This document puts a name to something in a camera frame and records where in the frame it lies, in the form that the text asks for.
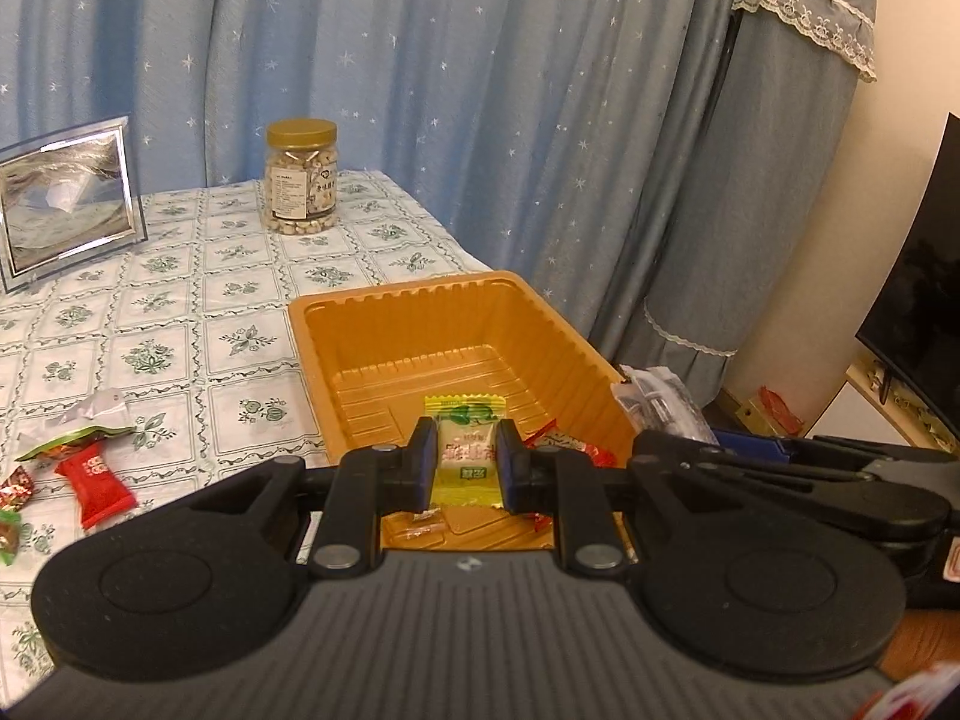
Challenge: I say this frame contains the yellow green candy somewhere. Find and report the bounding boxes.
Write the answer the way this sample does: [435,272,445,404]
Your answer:
[425,394,506,509]

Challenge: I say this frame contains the red snack packet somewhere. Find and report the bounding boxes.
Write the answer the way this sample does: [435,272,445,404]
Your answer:
[55,442,137,530]

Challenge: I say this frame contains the green foil snack packet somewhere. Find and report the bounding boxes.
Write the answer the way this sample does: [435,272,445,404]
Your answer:
[14,426,135,463]

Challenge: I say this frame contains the small red foil candy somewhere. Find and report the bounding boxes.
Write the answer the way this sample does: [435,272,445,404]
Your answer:
[0,465,34,512]

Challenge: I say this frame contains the red bag on floor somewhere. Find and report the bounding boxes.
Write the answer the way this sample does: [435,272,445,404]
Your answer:
[758,387,804,437]

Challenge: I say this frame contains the red candies in tray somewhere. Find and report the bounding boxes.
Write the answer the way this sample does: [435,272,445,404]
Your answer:
[512,419,617,538]

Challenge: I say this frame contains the white tv cabinet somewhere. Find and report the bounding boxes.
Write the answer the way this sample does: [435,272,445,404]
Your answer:
[805,358,958,454]

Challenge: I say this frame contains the clear plastic packet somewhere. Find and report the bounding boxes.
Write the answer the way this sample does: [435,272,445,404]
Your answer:
[610,364,718,445]

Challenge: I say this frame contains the orange plastic tray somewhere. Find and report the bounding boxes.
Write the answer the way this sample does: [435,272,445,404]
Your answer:
[290,271,635,577]

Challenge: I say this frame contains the black television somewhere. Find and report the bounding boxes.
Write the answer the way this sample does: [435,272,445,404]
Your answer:
[856,114,960,433]

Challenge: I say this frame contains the floral white tablecloth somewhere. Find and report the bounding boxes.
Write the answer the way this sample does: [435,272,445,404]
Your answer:
[0,167,493,706]

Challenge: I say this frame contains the nut jar with gold lid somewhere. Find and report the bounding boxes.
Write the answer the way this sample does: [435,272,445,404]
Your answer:
[263,119,338,236]

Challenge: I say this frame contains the small green brown candy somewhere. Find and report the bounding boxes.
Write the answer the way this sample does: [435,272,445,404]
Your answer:
[0,509,21,566]

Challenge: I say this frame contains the blue star curtain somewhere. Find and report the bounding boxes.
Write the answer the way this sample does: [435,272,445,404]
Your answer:
[2,0,731,346]

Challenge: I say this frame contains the grey lace-trimmed curtain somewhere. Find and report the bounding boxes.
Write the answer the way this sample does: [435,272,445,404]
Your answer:
[597,0,877,405]

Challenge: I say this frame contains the silver picture frame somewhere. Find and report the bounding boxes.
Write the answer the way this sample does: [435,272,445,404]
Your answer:
[2,115,148,294]

